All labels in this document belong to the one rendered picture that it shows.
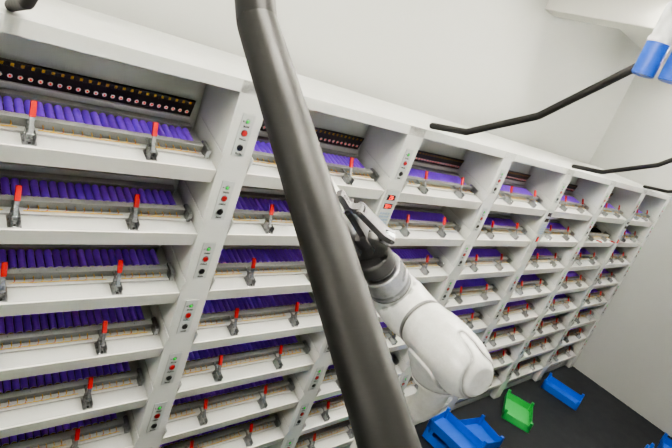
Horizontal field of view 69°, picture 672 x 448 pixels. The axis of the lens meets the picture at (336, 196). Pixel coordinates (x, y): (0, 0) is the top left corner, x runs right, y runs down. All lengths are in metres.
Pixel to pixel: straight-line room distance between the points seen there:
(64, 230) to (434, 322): 0.89
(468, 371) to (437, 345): 0.07
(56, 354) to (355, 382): 1.41
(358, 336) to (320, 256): 0.04
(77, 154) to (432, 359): 0.88
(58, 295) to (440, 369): 0.98
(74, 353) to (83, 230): 0.40
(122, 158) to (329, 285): 1.09
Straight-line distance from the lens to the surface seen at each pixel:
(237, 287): 1.65
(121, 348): 1.63
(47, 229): 1.33
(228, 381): 1.92
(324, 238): 0.22
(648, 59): 1.65
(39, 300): 1.44
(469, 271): 2.67
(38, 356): 1.58
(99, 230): 1.36
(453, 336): 0.89
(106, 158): 1.27
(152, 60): 1.23
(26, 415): 1.71
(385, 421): 0.21
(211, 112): 1.45
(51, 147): 1.25
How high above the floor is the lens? 1.96
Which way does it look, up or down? 16 degrees down
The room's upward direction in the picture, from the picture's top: 21 degrees clockwise
